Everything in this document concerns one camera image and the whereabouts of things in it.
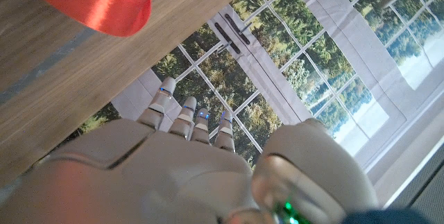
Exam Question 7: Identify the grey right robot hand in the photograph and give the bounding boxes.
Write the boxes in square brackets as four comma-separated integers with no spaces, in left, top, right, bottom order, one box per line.
[0,76,381,224]

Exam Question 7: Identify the printed window forest backdrop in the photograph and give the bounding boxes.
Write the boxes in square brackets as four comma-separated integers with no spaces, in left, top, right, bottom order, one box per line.
[55,0,444,204]

